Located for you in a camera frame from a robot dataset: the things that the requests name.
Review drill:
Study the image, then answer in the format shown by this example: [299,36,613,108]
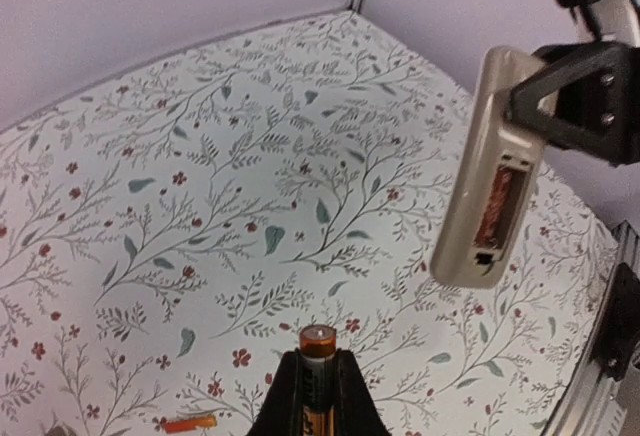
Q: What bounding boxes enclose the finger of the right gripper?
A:
[506,41,639,166]

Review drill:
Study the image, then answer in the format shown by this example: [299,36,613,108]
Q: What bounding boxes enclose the grey battery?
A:
[299,324,337,436]

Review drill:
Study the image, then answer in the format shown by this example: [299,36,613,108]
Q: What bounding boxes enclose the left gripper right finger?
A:
[333,350,388,436]

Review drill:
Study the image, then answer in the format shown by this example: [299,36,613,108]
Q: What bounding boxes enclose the grey white remote control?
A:
[430,46,545,289]

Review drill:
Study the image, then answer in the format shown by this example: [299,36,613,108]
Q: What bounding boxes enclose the orange battery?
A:
[162,416,218,434]

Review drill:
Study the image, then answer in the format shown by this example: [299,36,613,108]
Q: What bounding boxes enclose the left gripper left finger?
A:
[246,350,303,436]

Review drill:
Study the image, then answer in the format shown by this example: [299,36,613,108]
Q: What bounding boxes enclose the floral patterned table mat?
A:
[1,12,617,435]

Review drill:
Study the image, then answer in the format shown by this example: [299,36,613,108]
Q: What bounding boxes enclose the front aluminium rail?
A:
[541,221,639,436]

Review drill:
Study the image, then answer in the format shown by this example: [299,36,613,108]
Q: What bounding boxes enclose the grey remote battery cover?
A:
[43,423,76,436]

